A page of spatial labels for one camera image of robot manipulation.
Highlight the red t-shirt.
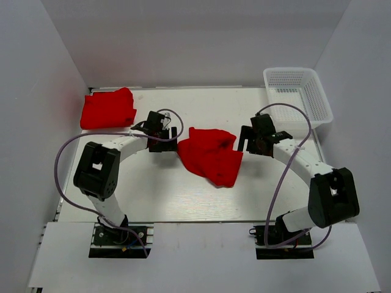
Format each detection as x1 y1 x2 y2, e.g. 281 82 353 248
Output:
177 127 243 188
80 87 137 130

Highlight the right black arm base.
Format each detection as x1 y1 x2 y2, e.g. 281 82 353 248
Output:
249 216 314 260

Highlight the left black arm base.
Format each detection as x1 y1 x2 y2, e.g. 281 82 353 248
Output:
89 223 154 259

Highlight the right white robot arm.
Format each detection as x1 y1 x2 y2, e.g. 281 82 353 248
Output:
238 114 360 236

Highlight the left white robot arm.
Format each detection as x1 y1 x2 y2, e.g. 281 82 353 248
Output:
73 109 181 229

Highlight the folded red t-shirt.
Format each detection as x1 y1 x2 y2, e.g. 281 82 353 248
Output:
80 87 137 130

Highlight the white plastic basket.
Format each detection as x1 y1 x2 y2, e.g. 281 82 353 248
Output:
263 67 334 131

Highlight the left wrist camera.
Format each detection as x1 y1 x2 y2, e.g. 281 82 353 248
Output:
162 112 172 128

